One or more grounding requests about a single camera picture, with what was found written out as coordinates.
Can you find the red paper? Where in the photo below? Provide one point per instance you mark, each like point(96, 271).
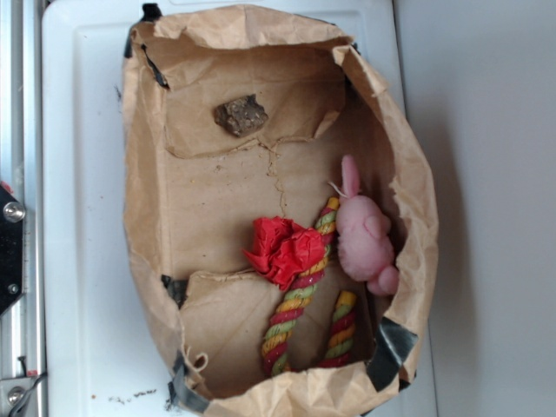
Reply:
point(282, 249)

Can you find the brown paper bag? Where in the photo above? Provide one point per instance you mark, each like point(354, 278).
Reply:
point(193, 191)

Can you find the pink plush bunny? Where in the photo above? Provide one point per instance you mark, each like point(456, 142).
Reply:
point(365, 251)

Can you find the brown rock chunk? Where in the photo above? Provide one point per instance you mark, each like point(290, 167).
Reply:
point(242, 116)

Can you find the white plastic tray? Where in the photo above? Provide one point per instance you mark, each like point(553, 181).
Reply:
point(101, 358)

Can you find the multicolour twisted rope toy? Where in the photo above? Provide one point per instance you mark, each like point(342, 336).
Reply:
point(282, 322)

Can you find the black mounting bracket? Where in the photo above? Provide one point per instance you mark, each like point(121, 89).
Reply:
point(13, 213)

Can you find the aluminium frame rail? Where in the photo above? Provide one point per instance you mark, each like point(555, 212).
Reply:
point(23, 346)

